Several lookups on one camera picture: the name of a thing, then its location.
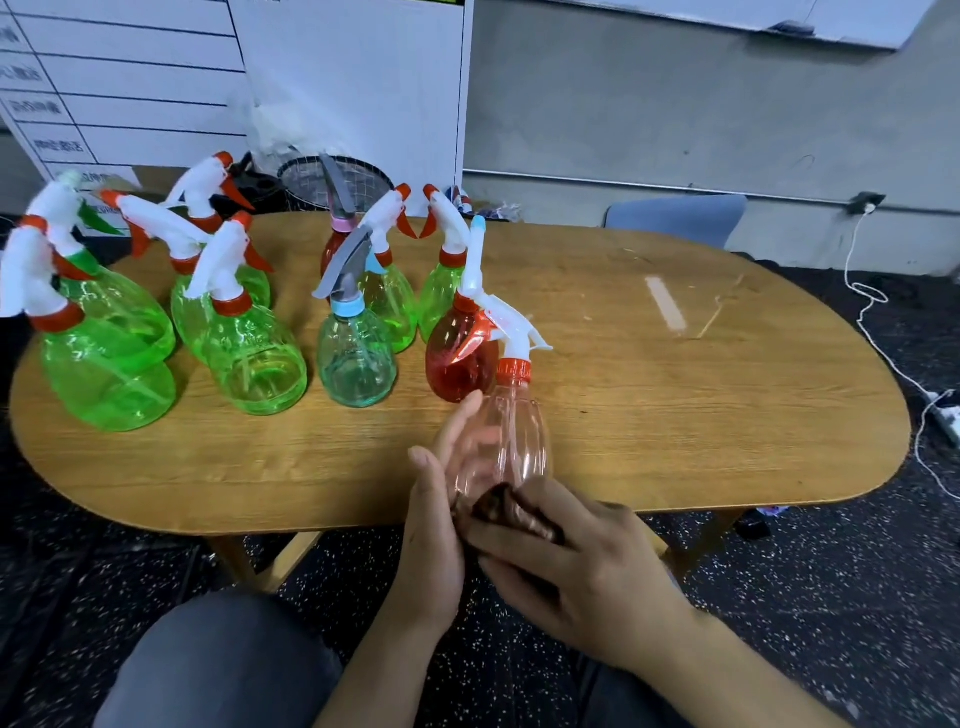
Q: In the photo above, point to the person's right hand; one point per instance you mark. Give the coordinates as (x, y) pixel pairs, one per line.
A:
(607, 577)

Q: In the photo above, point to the person's left hand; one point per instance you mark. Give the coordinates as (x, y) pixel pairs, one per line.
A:
(427, 555)

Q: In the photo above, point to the person's left thumb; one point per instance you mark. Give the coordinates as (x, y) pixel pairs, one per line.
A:
(426, 480)

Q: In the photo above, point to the person's right middle finger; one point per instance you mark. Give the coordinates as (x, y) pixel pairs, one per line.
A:
(517, 581)

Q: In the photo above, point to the person's right thumb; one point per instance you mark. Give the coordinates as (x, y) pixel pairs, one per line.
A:
(559, 501)

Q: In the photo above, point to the dark brown cloth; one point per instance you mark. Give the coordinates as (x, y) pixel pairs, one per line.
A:
(499, 506)

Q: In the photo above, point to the clear spray bottle red collar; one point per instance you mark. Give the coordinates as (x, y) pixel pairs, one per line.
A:
(517, 427)

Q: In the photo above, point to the person's right forearm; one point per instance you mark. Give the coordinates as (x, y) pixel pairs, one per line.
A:
(727, 675)

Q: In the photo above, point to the person's left forearm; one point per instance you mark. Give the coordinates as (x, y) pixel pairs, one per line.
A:
(382, 675)

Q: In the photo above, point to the red spray bottle white trigger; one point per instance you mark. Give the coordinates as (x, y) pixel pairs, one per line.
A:
(457, 360)

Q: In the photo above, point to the teal spray bottle grey trigger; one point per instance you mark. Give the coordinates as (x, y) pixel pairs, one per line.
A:
(356, 360)

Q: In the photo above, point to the wooden table leg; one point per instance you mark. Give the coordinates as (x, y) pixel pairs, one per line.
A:
(701, 540)
(262, 562)

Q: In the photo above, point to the person's right leg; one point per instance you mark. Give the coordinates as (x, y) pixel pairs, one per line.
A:
(615, 701)

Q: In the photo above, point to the person's leg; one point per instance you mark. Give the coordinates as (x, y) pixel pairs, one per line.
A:
(615, 701)
(225, 667)

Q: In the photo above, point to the small green spray bottle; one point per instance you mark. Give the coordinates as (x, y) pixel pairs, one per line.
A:
(394, 300)
(439, 296)

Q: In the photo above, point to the large green spray bottle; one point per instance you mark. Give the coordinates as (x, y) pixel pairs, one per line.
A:
(184, 319)
(105, 382)
(120, 307)
(199, 191)
(255, 367)

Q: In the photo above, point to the white tape strip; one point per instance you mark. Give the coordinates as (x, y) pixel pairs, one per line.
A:
(666, 304)

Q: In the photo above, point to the red spray bottle grey trigger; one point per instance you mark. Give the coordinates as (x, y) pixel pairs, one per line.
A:
(330, 251)

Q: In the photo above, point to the person's left leg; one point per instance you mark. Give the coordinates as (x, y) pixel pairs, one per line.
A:
(225, 667)

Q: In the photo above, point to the blue chair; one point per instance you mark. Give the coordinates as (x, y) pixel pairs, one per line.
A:
(675, 219)

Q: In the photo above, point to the translucent plastic bag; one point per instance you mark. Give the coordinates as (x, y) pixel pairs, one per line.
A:
(274, 135)

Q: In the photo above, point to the white power strip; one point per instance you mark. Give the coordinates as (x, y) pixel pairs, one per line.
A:
(949, 421)

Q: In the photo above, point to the white panel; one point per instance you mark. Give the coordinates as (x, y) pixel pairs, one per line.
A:
(360, 75)

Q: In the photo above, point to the white board with grid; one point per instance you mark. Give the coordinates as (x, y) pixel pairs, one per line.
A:
(127, 82)

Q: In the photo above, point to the black whiteboard eraser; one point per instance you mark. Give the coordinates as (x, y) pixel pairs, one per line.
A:
(793, 29)

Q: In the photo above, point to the metal wall pipe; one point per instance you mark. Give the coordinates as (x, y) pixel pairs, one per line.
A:
(637, 185)

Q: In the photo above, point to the black wall socket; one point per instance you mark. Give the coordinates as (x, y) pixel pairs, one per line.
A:
(865, 202)

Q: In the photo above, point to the wall whiteboard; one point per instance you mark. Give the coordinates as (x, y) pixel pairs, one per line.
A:
(750, 11)

